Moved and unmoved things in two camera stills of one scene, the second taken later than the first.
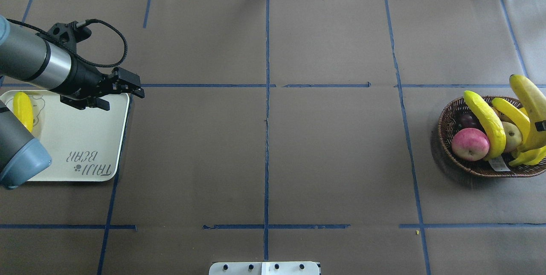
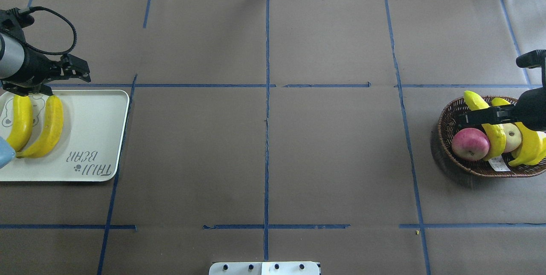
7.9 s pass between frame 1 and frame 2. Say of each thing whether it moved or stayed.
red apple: stayed
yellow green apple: stayed
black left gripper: moved
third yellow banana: stayed
